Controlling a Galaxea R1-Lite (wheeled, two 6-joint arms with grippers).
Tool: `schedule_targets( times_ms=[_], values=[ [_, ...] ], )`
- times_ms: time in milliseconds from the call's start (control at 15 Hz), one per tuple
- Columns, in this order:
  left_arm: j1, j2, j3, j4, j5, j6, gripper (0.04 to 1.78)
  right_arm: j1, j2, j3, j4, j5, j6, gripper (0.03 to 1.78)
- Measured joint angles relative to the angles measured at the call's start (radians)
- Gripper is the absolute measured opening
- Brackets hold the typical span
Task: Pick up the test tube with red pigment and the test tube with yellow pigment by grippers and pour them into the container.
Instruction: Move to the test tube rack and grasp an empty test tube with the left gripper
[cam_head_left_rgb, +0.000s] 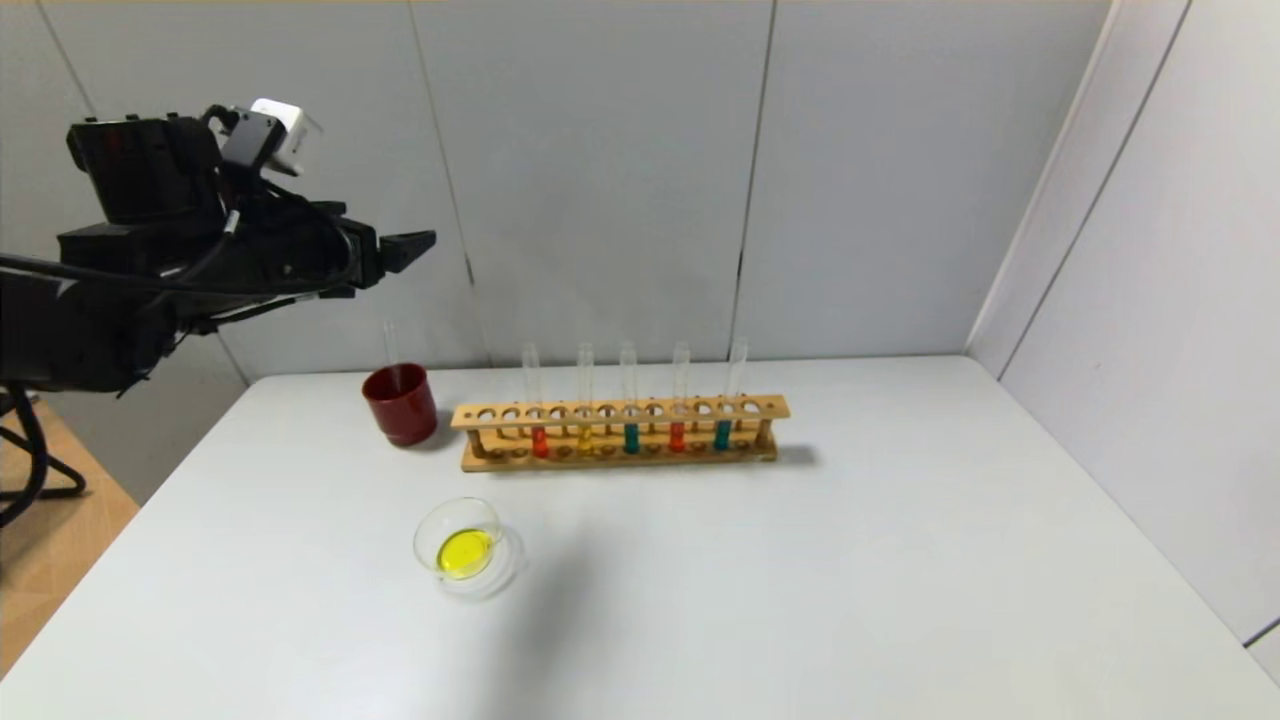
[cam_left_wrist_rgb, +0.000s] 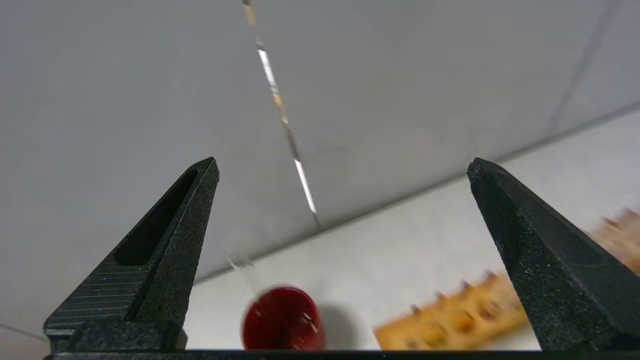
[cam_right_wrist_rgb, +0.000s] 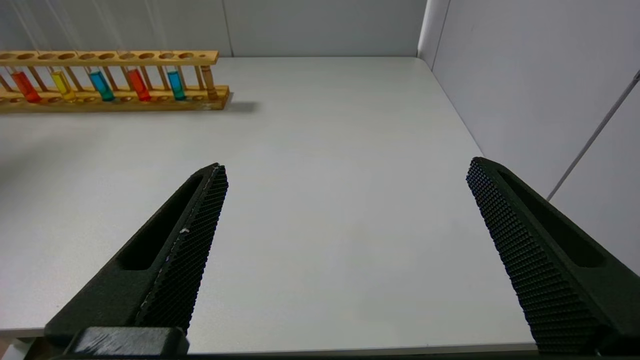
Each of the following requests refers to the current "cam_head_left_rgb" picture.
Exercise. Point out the dark red cup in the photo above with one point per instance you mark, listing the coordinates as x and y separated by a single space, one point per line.
402 415

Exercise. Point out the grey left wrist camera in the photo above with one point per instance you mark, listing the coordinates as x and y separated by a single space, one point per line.
275 125

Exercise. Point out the red pigment glass test tube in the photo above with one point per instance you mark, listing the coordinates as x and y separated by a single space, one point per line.
677 438
540 443

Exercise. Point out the yellow pigment glass test tube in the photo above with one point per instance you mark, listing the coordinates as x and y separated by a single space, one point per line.
586 440
392 350

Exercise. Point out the teal pigment glass test tube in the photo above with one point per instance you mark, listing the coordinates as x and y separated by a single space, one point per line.
722 436
631 440

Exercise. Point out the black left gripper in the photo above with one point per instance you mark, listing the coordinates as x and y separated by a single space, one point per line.
366 254

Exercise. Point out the wooden test tube rack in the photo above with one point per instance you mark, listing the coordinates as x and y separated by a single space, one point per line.
640 461

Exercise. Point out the black metal stand leg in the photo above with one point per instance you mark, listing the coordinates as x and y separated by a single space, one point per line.
75 488

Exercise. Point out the clear glass dish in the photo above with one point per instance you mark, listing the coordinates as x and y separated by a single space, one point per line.
465 550

